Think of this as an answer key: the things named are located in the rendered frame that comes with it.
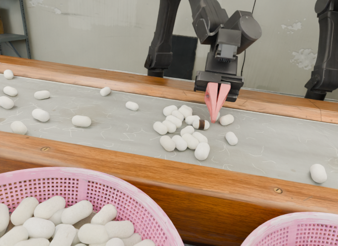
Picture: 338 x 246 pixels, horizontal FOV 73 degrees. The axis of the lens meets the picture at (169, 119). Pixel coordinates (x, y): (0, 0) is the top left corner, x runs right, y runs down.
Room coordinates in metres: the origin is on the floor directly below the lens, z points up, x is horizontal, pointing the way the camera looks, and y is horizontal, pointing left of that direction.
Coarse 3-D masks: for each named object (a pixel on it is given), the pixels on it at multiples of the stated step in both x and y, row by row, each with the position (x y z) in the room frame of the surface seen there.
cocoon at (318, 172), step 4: (316, 164) 0.30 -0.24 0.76; (312, 168) 0.30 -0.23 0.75; (316, 168) 0.29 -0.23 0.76; (320, 168) 0.29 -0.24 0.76; (312, 172) 0.29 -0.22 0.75; (316, 172) 0.29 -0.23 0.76; (320, 172) 0.28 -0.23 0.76; (324, 172) 0.28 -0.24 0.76; (312, 176) 0.29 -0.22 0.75; (316, 176) 0.28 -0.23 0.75; (320, 176) 0.28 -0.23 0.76; (324, 176) 0.28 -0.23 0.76; (316, 180) 0.28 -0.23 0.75; (320, 180) 0.28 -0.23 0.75; (324, 180) 0.28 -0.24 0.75
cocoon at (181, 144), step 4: (176, 136) 0.34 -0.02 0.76; (180, 136) 0.34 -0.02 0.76; (176, 140) 0.33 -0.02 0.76; (180, 140) 0.33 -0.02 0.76; (184, 140) 0.33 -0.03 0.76; (176, 144) 0.33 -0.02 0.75; (180, 144) 0.32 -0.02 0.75; (184, 144) 0.32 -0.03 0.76; (180, 148) 0.32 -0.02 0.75; (184, 148) 0.32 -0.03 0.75
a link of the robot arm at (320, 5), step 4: (320, 0) 0.92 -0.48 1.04; (324, 0) 0.90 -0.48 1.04; (328, 0) 0.88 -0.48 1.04; (316, 4) 0.94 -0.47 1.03; (320, 4) 0.92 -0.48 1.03; (324, 4) 0.89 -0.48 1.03; (328, 4) 0.88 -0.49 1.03; (316, 8) 0.93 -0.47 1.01; (320, 8) 0.91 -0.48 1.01; (324, 8) 0.89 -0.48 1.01; (316, 12) 0.92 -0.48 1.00; (320, 12) 0.90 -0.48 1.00
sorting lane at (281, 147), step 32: (0, 96) 0.46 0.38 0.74; (32, 96) 0.48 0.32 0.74; (64, 96) 0.50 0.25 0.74; (96, 96) 0.53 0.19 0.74; (128, 96) 0.56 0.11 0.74; (0, 128) 0.33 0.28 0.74; (32, 128) 0.34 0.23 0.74; (64, 128) 0.35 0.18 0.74; (96, 128) 0.37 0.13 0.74; (128, 128) 0.38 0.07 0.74; (224, 128) 0.43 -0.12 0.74; (256, 128) 0.45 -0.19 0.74; (288, 128) 0.47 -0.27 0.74; (320, 128) 0.49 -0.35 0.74; (192, 160) 0.30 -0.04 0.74; (224, 160) 0.31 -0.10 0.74; (256, 160) 0.32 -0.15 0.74; (288, 160) 0.34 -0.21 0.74; (320, 160) 0.35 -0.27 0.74
